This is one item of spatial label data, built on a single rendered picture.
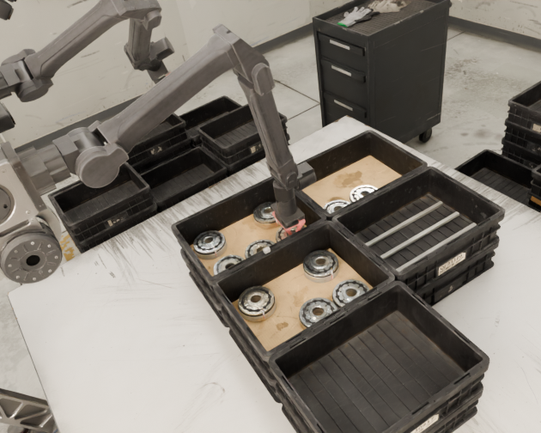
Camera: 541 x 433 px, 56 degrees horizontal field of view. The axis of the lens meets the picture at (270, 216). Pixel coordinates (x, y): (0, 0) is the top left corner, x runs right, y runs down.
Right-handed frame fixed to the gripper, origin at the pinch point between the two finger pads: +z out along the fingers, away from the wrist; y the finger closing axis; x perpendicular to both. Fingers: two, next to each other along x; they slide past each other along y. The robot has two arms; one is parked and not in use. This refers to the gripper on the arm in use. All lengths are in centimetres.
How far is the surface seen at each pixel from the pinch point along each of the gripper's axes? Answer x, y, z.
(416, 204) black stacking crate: -41.2, -8.7, 4.0
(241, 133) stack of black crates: -32, 124, 39
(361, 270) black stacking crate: -9.5, -24.4, 1.1
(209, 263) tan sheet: 25.9, 6.8, 4.3
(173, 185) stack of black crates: 13, 119, 50
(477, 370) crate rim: -9, -67, -6
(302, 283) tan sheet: 5.9, -17.1, 4.0
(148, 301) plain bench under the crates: 48, 16, 17
